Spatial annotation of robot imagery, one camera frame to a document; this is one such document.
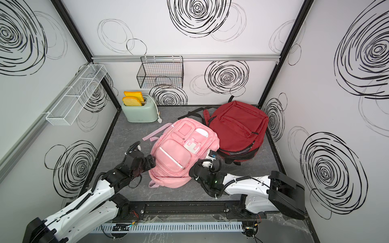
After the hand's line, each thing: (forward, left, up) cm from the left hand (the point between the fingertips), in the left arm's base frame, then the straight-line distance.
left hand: (151, 161), depth 83 cm
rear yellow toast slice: (+40, +15, +13) cm, 44 cm away
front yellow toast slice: (+35, +18, +12) cm, 41 cm away
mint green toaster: (+33, +9, +3) cm, 35 cm away
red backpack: (+23, -52, +2) cm, 57 cm away
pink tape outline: (+9, -13, -2) cm, 16 cm away
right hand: (0, -25, +1) cm, 25 cm away
